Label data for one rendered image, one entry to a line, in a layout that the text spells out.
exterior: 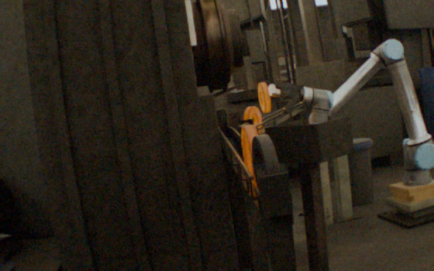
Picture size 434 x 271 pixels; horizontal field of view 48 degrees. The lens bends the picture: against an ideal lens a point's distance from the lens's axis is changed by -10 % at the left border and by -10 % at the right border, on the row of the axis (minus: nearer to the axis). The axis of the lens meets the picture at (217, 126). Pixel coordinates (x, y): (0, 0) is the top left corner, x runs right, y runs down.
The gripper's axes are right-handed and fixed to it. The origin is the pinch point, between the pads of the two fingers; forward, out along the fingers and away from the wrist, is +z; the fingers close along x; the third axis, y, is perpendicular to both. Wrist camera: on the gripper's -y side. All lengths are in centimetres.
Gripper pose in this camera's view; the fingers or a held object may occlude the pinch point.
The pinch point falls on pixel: (263, 94)
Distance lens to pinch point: 277.4
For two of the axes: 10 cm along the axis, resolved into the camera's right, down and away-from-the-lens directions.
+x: 0.8, 0.3, -10.0
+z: -9.9, -1.3, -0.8
